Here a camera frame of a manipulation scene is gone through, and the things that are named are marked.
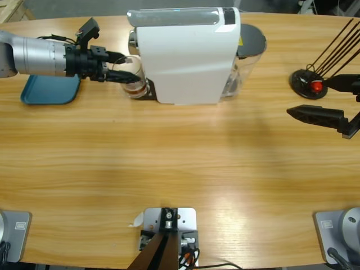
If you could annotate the grey coffee machine lever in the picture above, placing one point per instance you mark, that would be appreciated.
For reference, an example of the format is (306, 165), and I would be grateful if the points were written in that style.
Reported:
(168, 18)

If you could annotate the red coffee capsule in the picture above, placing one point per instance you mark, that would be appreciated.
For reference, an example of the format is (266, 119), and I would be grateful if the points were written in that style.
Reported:
(317, 86)

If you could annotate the dark camera post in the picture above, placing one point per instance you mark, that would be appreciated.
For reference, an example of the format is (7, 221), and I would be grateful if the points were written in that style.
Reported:
(163, 250)

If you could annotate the dark object at right edge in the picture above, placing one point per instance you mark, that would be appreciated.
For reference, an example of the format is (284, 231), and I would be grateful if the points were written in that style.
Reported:
(187, 219)

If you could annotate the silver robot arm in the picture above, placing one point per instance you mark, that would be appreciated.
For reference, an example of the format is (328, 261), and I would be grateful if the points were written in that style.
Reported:
(33, 57)

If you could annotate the black capsule holder with rods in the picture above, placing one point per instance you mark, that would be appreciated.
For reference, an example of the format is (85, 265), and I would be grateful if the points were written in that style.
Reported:
(302, 84)

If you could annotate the wooden pallet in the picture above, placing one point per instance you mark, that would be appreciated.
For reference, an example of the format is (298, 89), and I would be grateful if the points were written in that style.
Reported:
(11, 9)

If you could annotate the white tape piece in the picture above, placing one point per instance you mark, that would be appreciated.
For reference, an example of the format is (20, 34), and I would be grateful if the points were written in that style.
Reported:
(137, 220)

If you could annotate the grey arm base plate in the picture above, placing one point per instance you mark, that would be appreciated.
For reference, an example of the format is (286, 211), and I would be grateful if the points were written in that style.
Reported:
(17, 233)
(329, 233)

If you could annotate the white metal chair frame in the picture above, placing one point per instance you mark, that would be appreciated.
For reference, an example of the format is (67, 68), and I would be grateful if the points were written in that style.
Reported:
(306, 7)

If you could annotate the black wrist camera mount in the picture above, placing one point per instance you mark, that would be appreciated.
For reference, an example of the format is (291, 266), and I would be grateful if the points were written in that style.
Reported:
(88, 32)

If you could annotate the teal plastic tray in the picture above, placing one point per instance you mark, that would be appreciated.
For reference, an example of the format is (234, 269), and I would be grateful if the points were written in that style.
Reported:
(47, 90)

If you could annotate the white capsule coffee machine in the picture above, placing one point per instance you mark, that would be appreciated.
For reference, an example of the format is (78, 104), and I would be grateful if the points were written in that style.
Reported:
(182, 62)

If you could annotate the clear drinking glass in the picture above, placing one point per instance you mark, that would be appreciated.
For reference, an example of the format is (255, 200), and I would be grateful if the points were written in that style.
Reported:
(135, 90)

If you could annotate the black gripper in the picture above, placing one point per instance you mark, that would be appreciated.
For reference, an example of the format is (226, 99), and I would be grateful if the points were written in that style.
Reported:
(355, 121)
(81, 63)

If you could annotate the clear water tank grey lid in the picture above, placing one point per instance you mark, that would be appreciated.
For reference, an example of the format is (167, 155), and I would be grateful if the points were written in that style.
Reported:
(250, 39)

